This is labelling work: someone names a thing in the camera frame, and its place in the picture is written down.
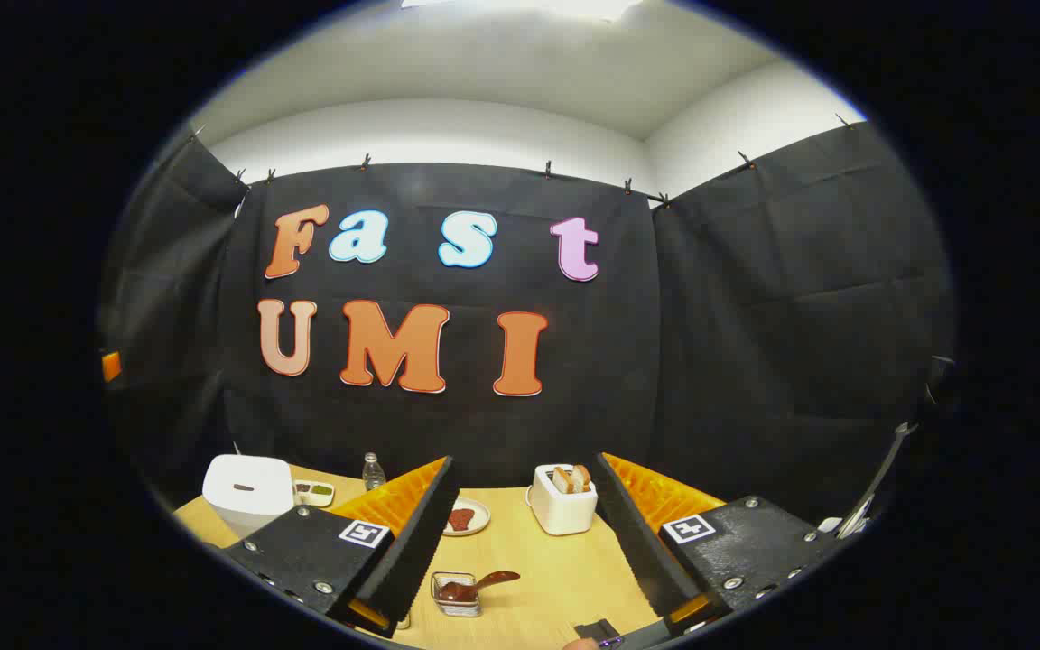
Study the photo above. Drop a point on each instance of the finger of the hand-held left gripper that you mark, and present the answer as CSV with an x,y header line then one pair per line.
x,y
111,366

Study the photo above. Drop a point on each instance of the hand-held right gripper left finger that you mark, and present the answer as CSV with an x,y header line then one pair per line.
x,y
416,542

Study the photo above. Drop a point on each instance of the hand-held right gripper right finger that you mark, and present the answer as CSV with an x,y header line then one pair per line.
x,y
642,551

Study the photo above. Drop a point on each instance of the brown wooden spoon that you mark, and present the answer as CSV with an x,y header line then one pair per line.
x,y
470,589

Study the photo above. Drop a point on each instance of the white rice cooker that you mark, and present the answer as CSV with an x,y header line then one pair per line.
x,y
247,492

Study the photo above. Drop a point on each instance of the white round plate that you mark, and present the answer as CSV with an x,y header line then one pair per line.
x,y
480,519

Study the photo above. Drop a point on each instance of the clear plastic water bottle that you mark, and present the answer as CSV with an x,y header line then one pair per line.
x,y
374,474

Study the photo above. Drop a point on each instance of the white toaster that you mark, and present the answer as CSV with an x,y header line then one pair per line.
x,y
563,513

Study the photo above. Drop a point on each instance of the small black flat object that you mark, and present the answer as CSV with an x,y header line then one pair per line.
x,y
597,629

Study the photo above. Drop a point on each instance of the toast slice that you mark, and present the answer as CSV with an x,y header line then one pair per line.
x,y
561,480
580,477

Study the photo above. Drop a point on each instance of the white two-part sauce dish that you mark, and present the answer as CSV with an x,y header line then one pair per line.
x,y
313,494

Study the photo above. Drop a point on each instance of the ceiling light panel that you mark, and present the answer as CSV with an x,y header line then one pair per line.
x,y
520,5

